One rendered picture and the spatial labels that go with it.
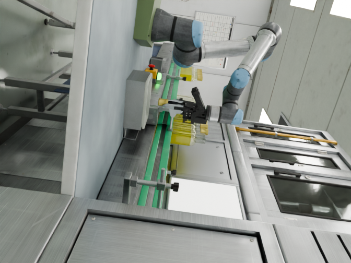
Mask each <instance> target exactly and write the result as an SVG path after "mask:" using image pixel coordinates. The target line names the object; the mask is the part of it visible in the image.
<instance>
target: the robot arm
mask: <svg viewBox="0 0 351 263"><path fill-rule="evenodd" d="M203 28H204V26H203V23H202V22H200V21H196V20H192V19H187V18H182V17H177V16H173V15H171V14H169V13H168V12H166V11H164V10H163V9H160V8H157V9H156V12H155V15H154V20H153V26H152V30H151V41H152V42H165V41H170V42H174V47H173V51H172V58H173V61H174V62H175V63H176V64H177V65H178V66H180V67H182V68H189V67H191V66H192V65H193V64H194V63H200V62H201V61H202V60H203V59H210V58H224V57H238V56H245V57H244V59H243V60H242V62H241V63H240V65H239V66H238V68H237V69H236V70H235V71H234V72H233V73H232V75H231V77H230V80H229V82H228V84H227V85H226V86H224V88H223V101H222V106H214V105H211V106H210V105H207V106H206V109H205V105H204V103H203V100H202V98H201V95H200V91H199V89H198V88H197V87H194V88H192V91H191V94H192V96H193V97H194V99H195V102H196V103H194V102H191V101H185V100H168V103H167V104H164V105H162V106H163V107H166V108H168V109H169V113H170V116H171V117H175V115H176V114H178V113H182V112H183V116H182V118H183V123H187V122H185V121H187V119H188V120H189V121H191V122H190V123H188V124H194V123H199V124H206V123H207V120H208V121H209V122H216V123H224V124H230V125H240V124H241V123H242V120H243V110H242V109H238V102H239V98H240V96H241V94H242V92H243V90H244V89H245V87H246V85H247V84H248V82H249V80H250V78H251V77H252V75H253V74H254V72H255V70H256V69H257V67H258V66H259V64H260V62H264V61H266V60H267V59H268V58H269V57H270V56H271V55H272V53H273V50H274V48H275V47H276V45H277V44H278V42H279V40H280V38H281V35H282V31H281V28H280V26H279V25H278V24H277V23H275V22H267V23H265V24H263V25H262V26H261V27H260V29H259V30H258V32H257V34H256V35H251V36H248V37H247V38H246V39H241V40H226V41H209V42H202V38H203Z"/></svg>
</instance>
